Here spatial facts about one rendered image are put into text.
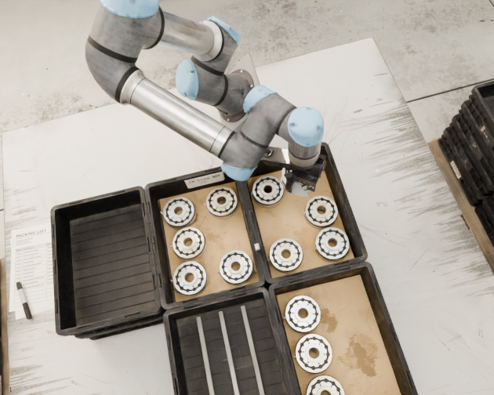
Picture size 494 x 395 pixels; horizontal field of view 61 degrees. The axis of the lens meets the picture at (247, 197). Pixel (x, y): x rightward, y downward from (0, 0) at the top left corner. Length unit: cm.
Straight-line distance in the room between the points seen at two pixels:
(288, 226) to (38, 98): 209
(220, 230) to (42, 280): 66
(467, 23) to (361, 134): 167
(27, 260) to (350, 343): 113
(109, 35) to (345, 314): 96
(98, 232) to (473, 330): 123
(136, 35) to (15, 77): 224
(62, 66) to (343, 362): 253
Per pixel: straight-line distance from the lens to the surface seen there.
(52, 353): 158
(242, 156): 96
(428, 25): 310
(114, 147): 173
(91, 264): 143
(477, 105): 206
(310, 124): 88
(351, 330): 129
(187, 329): 130
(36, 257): 167
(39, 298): 163
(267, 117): 93
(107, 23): 102
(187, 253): 131
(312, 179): 106
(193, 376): 129
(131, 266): 138
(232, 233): 134
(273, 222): 134
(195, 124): 98
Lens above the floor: 210
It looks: 67 degrees down
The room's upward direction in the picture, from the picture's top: 10 degrees counter-clockwise
